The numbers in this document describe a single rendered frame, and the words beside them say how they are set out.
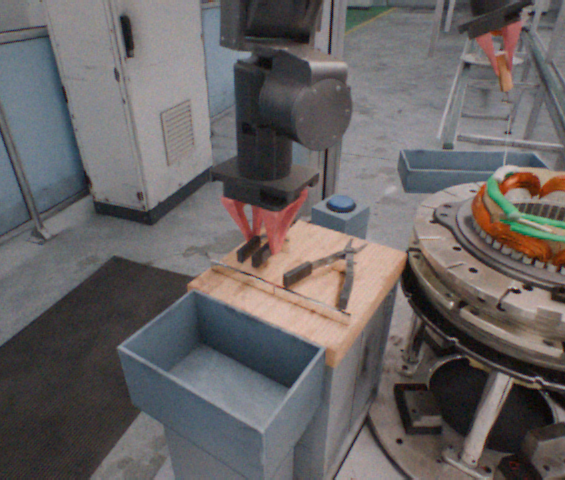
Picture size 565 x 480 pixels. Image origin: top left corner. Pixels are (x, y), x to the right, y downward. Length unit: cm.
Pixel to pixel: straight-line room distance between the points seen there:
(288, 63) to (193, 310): 28
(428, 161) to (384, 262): 42
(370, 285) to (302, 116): 23
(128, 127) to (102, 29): 47
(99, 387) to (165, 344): 139
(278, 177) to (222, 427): 24
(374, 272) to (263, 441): 25
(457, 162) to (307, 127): 62
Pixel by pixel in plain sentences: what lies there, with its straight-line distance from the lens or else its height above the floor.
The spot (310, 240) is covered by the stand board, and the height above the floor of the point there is 107.
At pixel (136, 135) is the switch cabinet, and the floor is 57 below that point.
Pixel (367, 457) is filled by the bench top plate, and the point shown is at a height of 78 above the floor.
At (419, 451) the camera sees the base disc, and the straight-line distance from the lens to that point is 71.
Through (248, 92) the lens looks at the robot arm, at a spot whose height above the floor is 127.
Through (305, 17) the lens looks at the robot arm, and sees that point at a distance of 43.
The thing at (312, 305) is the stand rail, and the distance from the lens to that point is 46.
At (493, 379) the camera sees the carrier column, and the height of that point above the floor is 97.
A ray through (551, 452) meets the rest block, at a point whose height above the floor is 84.
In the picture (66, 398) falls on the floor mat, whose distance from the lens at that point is 190.
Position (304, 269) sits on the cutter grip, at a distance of 48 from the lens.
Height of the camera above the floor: 137
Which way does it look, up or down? 33 degrees down
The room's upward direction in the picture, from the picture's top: straight up
